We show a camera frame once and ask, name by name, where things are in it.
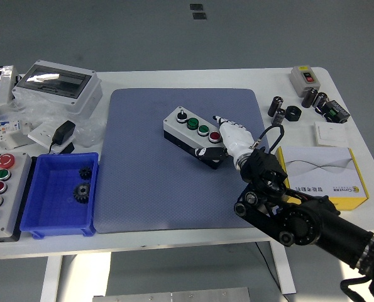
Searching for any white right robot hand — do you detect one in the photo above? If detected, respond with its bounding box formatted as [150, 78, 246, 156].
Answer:
[192, 115, 256, 165]

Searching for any grey four-button control box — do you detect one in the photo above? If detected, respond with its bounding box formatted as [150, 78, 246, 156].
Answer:
[163, 106, 228, 171]

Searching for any grey five-button control box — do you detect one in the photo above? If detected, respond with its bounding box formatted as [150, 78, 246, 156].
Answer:
[0, 152, 33, 243]

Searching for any black cylindrical capacitor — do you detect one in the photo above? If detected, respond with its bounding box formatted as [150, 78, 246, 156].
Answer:
[301, 87, 319, 109]
[272, 108, 287, 127]
[312, 91, 329, 111]
[268, 96, 284, 118]

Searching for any yellow and white cardboard box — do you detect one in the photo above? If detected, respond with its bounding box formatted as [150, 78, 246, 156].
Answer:
[274, 146, 370, 212]

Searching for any grey-blue table mat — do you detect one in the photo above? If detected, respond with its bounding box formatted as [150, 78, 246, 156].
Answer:
[94, 87, 285, 234]

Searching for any black module with green terminal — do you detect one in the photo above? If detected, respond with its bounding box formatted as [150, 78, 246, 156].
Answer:
[320, 99, 351, 124]

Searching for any white table leg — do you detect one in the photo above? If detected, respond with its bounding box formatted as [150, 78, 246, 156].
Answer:
[269, 240, 297, 295]
[39, 255, 63, 302]

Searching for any large black bevel gear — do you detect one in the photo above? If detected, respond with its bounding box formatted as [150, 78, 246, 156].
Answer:
[72, 182, 92, 204]

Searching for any grey metal plate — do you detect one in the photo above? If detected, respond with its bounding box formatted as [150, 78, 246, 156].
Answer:
[92, 286, 256, 302]

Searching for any black power adapter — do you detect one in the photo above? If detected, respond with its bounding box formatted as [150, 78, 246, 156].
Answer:
[49, 120, 77, 155]

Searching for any clear plastic bag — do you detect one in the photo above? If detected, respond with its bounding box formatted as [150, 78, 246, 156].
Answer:
[0, 94, 107, 148]

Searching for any blue plastic bin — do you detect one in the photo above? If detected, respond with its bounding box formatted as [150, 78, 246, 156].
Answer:
[19, 152, 99, 238]

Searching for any white circuit breaker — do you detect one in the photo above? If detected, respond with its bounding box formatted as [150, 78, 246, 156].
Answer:
[0, 118, 33, 148]

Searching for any white rectangular box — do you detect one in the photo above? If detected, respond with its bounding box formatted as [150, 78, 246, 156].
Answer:
[0, 65, 21, 109]

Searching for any grey two-button switch box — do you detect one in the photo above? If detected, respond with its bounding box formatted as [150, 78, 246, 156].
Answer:
[289, 65, 320, 98]

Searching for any white wall switch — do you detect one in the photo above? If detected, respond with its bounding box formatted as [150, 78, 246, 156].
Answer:
[314, 121, 348, 147]

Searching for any thin black floor cable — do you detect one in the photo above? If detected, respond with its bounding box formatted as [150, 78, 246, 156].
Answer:
[255, 242, 290, 302]

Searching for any grey enclosure with clear lid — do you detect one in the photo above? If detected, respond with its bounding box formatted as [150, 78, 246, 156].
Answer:
[12, 59, 103, 119]

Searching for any white wall socket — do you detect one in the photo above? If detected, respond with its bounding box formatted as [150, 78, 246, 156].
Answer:
[27, 122, 63, 148]

